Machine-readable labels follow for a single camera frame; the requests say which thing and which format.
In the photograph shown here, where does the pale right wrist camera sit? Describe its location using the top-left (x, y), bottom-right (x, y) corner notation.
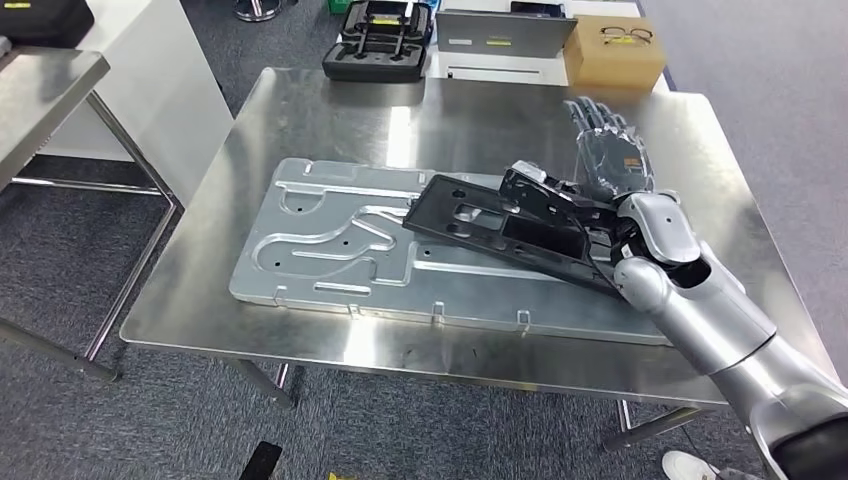
top-left (508, 160), bottom-right (549, 185)

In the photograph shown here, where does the stainless steel side table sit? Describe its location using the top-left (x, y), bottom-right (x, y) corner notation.
top-left (0, 44), bottom-right (180, 386)

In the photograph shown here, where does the chrome stool base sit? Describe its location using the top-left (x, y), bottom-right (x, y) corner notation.
top-left (232, 0), bottom-right (284, 23)

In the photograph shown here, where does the person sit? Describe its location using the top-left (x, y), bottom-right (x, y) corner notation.
top-left (661, 449), bottom-right (763, 480)

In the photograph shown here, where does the black foam tool case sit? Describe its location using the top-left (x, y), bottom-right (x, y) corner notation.
top-left (321, 0), bottom-right (436, 85)

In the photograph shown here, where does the black carrying case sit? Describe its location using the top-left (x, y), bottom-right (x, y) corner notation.
top-left (0, 0), bottom-right (96, 50)

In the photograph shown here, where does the black right camera bracket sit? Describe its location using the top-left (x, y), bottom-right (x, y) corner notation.
top-left (498, 160), bottom-right (625, 232)

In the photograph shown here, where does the brown cardboard box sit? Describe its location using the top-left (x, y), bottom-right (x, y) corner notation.
top-left (562, 13), bottom-right (668, 91)

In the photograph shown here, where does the white cabinet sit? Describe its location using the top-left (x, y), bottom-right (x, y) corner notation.
top-left (36, 0), bottom-right (235, 208)

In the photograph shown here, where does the stamped sheet metal panel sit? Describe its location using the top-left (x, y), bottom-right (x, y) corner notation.
top-left (227, 156), bottom-right (672, 348)

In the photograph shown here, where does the grey flat box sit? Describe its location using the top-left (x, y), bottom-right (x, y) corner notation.
top-left (434, 9), bottom-right (580, 60)

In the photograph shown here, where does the stainless steel workbench table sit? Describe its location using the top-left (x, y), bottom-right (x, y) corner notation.
top-left (119, 66), bottom-right (844, 454)

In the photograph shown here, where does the black plastic plate frame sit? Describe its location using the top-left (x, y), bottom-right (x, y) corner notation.
top-left (401, 172), bottom-right (625, 297)

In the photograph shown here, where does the thin black camera cable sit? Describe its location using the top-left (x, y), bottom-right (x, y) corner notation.
top-left (568, 210), bottom-right (623, 287)

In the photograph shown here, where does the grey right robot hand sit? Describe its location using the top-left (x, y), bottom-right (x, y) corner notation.
top-left (562, 96), bottom-right (658, 201)

